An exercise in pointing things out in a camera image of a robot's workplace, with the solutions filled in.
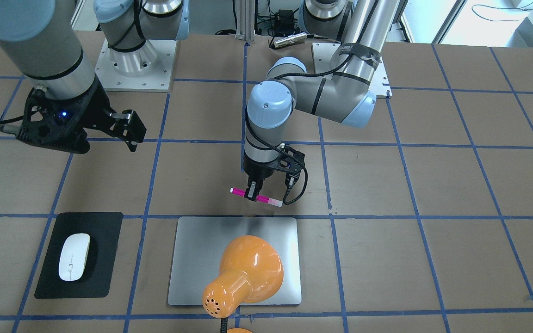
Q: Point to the black mousepad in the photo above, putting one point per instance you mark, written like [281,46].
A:
[104,229]

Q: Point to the white computer mouse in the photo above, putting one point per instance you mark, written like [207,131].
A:
[73,257]

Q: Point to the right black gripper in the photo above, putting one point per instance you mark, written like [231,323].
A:
[94,107]

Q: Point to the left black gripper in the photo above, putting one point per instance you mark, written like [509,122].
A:
[257,168]

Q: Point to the orange desk lamp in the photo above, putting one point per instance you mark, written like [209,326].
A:
[250,271]

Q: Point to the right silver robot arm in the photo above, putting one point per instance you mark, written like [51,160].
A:
[69,93]

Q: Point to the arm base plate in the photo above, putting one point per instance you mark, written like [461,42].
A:
[322,53]
[146,69]

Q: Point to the pink marker pen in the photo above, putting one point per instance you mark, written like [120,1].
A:
[259,198]

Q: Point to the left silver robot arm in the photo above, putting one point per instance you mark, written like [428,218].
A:
[341,93]

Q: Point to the silver laptop notebook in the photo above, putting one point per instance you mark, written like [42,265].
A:
[201,241]

